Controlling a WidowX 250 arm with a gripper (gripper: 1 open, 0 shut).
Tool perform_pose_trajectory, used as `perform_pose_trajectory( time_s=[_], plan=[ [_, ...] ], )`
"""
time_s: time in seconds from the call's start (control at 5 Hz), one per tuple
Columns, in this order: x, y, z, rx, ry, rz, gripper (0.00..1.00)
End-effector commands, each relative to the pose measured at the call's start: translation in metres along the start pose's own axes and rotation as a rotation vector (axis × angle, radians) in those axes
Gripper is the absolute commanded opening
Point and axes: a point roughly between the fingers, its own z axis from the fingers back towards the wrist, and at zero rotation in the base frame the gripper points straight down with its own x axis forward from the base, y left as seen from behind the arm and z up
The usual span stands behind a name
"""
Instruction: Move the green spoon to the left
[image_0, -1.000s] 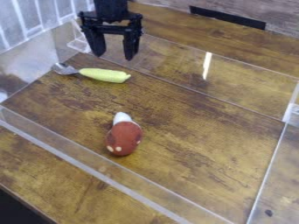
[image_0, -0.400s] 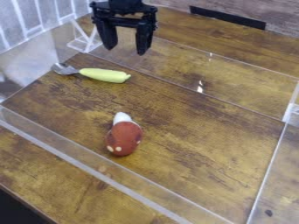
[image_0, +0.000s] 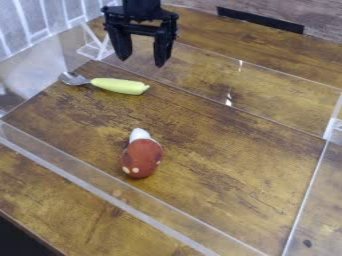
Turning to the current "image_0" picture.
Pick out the clear acrylic corner bracket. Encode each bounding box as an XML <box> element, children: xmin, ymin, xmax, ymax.
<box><xmin>77</xmin><ymin>23</ymin><xmax>115</xmax><ymax>61</ymax></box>

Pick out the black strip on table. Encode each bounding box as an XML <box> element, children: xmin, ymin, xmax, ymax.
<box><xmin>217</xmin><ymin>6</ymin><xmax>305</xmax><ymax>34</ymax></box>

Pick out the clear acrylic enclosure wall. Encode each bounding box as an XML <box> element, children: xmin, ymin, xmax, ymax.
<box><xmin>0</xmin><ymin>25</ymin><xmax>342</xmax><ymax>256</ymax></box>

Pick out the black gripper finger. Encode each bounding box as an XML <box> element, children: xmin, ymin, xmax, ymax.
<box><xmin>107</xmin><ymin>27</ymin><xmax>133</xmax><ymax>61</ymax></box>
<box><xmin>154</xmin><ymin>31</ymin><xmax>174</xmax><ymax>67</ymax></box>

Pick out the red toy mushroom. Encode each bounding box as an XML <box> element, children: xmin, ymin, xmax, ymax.
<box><xmin>121</xmin><ymin>128</ymin><xmax>164</xmax><ymax>179</ymax></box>

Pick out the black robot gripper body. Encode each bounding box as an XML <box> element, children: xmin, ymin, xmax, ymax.
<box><xmin>102</xmin><ymin>0</ymin><xmax>180</xmax><ymax>37</ymax></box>

